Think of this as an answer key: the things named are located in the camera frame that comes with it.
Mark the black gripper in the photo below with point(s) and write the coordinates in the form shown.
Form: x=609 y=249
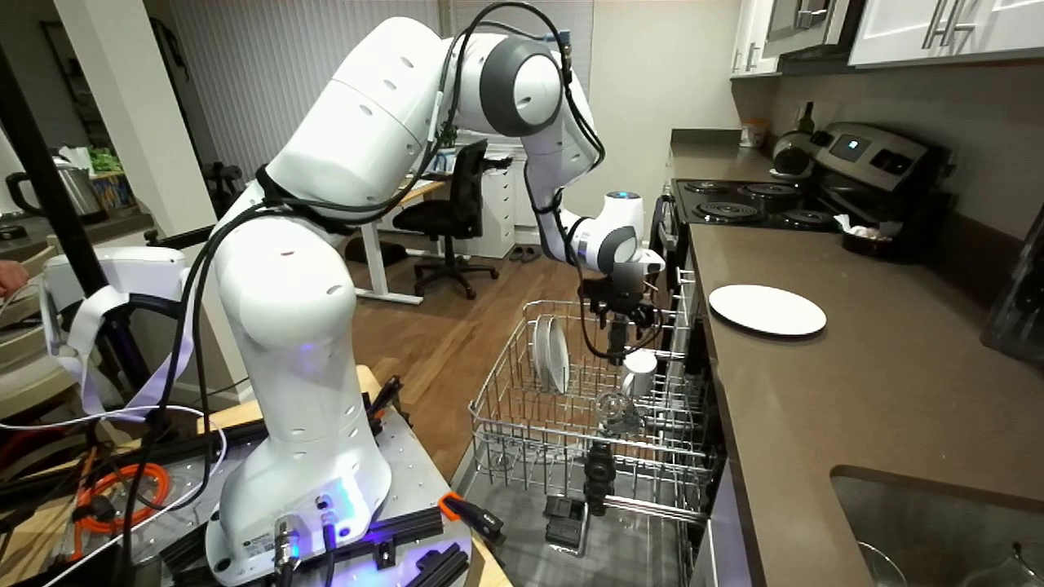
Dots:
x=621 y=298

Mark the white mug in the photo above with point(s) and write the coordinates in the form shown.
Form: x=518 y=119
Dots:
x=639 y=372

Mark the white dinner plate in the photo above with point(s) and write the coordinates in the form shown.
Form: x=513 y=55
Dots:
x=560 y=359
x=536 y=349

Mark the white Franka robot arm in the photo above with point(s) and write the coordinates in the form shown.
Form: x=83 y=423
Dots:
x=282 y=314

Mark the black plastic rack attachment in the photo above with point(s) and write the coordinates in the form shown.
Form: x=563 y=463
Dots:
x=599 y=474

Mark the open stainless dishwasher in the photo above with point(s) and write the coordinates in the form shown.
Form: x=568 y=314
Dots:
x=510 y=549

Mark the white plate with flat rim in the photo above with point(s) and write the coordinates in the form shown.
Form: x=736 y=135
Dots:
x=768 y=311

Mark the white drawer unit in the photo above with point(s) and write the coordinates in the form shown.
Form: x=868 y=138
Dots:
x=507 y=216

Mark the black stainless stove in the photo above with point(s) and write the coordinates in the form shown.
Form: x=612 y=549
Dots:
x=762 y=206

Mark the black detergent dispenser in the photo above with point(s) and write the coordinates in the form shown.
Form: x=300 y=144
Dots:
x=564 y=526

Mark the black office chair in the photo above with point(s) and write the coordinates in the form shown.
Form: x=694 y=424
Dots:
x=468 y=198

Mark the grey sink cabinet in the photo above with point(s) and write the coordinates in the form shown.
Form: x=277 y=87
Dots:
x=731 y=544

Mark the orange black hand tool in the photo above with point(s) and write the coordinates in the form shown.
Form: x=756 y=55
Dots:
x=477 y=519

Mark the dark kettle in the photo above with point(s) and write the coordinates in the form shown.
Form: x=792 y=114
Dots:
x=793 y=152

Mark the black tray with white items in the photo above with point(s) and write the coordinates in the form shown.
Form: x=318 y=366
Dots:
x=882 y=243

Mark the black clamp parts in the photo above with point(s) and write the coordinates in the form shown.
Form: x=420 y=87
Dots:
x=420 y=526

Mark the brown kitchen countertop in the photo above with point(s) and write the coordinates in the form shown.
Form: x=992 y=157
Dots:
x=903 y=413

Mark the clear drinking glass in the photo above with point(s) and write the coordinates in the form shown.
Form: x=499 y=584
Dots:
x=1005 y=577
x=882 y=573

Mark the stainless kitchen sink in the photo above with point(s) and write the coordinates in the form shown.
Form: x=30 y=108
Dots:
x=935 y=522

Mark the dark range microwave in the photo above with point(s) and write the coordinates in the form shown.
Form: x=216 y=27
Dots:
x=811 y=22

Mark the white box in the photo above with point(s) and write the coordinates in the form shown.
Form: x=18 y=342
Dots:
x=131 y=271

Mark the black metal pole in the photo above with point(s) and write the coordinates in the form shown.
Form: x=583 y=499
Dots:
x=42 y=183

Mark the white wall cabinet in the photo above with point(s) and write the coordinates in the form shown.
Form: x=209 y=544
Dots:
x=893 y=27
x=751 y=37

